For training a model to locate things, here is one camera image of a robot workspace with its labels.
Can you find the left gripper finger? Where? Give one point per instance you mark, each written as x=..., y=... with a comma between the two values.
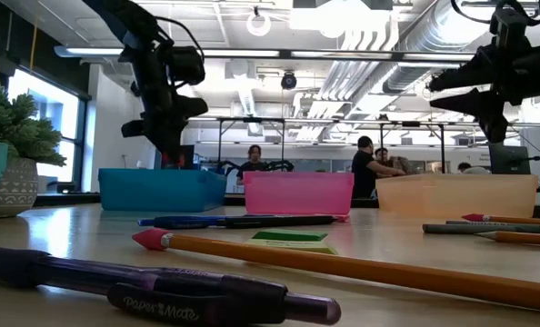
x=183, y=111
x=154, y=129

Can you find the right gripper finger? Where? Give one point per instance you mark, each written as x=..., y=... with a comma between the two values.
x=465, y=78
x=483, y=106

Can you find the blue pen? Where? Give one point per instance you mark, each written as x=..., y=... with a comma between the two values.
x=174, y=222

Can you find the grey crayon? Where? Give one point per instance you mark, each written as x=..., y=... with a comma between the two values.
x=461, y=222
x=470, y=229

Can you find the black pen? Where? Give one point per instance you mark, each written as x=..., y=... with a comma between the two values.
x=288, y=221

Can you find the green eraser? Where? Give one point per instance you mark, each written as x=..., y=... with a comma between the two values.
x=292, y=235

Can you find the purple pen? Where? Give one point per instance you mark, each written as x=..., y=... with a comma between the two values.
x=183, y=295

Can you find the yellow-green eraser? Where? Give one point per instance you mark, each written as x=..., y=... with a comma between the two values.
x=297, y=247

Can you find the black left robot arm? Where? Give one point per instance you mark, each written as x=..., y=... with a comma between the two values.
x=129, y=18

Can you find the black computer monitor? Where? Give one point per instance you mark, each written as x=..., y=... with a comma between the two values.
x=508, y=159

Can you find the blue plastic bin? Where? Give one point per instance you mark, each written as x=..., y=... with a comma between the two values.
x=161, y=191

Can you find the person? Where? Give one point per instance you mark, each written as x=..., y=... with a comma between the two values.
x=381, y=156
x=472, y=169
x=252, y=165
x=365, y=172

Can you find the long ceiling light bar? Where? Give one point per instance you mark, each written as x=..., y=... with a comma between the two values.
x=233, y=53

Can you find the orange plastic bin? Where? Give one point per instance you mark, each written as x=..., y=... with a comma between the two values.
x=456, y=195

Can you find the large window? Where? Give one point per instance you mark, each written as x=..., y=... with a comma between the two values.
x=52, y=118

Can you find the green potted succulent plant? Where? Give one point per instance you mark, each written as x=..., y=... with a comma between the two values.
x=15, y=131

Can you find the pink plastic bin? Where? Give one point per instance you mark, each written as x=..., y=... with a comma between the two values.
x=297, y=193

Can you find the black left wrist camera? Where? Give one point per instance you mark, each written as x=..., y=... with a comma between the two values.
x=186, y=66

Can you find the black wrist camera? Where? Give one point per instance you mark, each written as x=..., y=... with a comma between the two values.
x=511, y=25
x=186, y=66

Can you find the silver ventilation duct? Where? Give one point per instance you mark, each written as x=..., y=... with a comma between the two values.
x=433, y=41

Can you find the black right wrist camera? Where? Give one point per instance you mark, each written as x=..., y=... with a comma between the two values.
x=511, y=25

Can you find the black background rig frame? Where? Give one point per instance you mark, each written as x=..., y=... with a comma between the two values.
x=252, y=120
x=411, y=123

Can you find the black metal table frame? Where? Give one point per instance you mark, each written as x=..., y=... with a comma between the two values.
x=70, y=200

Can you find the black hanging camera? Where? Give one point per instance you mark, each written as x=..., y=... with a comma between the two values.
x=289, y=81

